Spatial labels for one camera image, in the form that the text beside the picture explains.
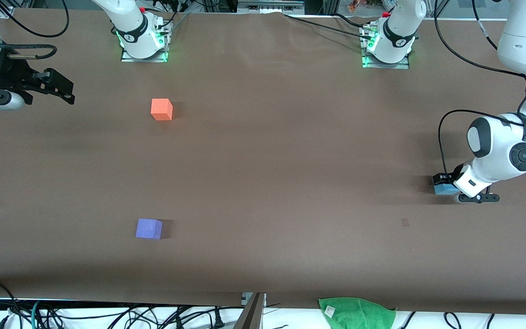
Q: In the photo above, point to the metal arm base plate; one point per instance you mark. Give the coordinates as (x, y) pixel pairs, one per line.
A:
(128, 59)
(402, 66)

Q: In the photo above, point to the black power plug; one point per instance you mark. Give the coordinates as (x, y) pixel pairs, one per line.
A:
(218, 321)

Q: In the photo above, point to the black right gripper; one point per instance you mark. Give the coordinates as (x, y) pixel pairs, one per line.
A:
(11, 77)

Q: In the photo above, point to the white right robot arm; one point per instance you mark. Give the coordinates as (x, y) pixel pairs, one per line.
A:
(128, 20)

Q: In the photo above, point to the green cloth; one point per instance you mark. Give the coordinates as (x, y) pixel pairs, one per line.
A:
(359, 315)

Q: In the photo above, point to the purple block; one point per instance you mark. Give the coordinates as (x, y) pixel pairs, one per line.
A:
(148, 228)

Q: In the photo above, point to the blue block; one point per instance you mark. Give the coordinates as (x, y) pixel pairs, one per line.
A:
(445, 189)

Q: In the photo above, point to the silver metal device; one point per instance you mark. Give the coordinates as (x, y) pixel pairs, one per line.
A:
(270, 6)

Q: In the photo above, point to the colourful toy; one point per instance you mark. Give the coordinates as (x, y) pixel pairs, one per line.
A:
(355, 5)

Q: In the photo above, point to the aluminium profile bar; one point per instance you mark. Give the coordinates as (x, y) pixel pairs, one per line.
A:
(251, 316)

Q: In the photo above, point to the brown table cover sheet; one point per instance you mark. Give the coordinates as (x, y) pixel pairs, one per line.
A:
(263, 160)

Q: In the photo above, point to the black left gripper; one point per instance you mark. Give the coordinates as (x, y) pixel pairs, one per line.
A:
(442, 178)

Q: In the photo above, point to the orange block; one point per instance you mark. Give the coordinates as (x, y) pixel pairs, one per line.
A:
(160, 109)

